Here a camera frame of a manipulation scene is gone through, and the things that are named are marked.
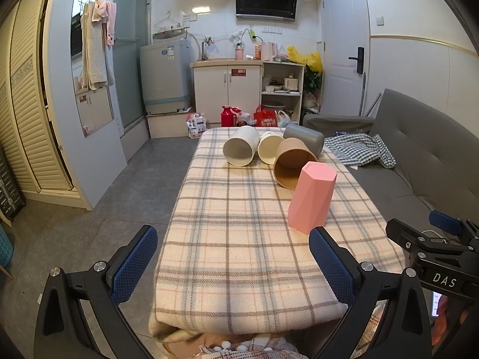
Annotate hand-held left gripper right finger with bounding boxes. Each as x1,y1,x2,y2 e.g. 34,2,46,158
309,226,442,359

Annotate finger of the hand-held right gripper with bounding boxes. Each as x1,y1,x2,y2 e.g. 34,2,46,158
429,210,479,248
386,218,430,255

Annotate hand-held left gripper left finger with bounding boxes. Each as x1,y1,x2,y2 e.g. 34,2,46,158
34,225,165,359

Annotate brown cup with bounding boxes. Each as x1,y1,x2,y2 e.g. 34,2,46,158
273,138,318,190

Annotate pink faceted cup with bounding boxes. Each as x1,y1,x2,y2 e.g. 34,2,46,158
287,161,337,236

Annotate grey cup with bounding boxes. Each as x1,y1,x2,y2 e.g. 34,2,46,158
283,124,325,158

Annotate small cream cup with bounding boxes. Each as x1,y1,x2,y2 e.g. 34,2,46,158
257,131,286,165

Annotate large white cup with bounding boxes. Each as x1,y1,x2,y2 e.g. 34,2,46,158
223,126,260,167

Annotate person's right hand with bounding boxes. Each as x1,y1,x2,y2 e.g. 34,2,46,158
433,295,469,349

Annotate grey sofa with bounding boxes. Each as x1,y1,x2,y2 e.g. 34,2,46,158
302,89,479,240

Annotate green checked cloth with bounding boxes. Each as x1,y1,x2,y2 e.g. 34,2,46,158
324,133,396,169

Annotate plaid beige blanket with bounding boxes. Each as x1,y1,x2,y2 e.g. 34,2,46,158
149,127,407,345

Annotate plaid pink cloth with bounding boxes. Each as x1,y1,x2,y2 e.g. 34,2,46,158
165,331,313,359

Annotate blue plastic basket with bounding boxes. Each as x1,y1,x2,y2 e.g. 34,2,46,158
0,224,15,270

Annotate white washing machine base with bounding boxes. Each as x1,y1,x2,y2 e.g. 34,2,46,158
146,109,195,139

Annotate black suitcase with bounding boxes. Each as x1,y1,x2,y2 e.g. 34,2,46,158
0,150,27,225

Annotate tissue pack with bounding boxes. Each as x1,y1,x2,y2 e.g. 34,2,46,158
184,112,207,140

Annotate red shopping bag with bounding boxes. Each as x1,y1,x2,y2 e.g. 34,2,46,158
254,105,278,128

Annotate red thermos jug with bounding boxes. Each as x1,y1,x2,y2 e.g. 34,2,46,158
221,105,236,128

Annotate white open shelf unit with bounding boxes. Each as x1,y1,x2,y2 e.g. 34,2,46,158
261,61,305,125

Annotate green plant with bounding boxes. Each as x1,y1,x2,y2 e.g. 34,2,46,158
304,65,322,94

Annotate cream louvered wardrobe doors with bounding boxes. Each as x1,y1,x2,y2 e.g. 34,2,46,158
0,0,81,199

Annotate grey washing machine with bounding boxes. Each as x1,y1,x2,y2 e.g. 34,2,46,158
140,30,192,115

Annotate white sink cabinet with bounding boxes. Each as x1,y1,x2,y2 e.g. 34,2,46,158
190,60,263,123

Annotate white panel board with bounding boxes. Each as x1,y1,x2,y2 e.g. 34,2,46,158
40,0,128,210

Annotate yellow plastic bag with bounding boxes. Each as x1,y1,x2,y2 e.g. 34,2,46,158
287,46,323,73

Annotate glass shower door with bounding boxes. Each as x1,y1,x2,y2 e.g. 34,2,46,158
112,0,153,131

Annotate white door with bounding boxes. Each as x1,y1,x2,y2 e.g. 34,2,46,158
321,0,371,116

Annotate beige towel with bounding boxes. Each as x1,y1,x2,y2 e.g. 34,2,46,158
80,2,109,90

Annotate metal faucet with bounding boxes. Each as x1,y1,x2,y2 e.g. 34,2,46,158
201,36,215,61

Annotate white clothes hanger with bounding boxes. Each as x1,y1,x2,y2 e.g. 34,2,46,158
153,10,184,32

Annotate pink towel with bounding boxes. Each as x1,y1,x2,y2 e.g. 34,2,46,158
92,0,117,45

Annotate wall mirror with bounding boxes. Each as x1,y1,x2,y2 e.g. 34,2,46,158
71,0,115,138

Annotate black door lock handle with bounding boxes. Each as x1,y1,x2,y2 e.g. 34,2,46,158
348,47,364,74

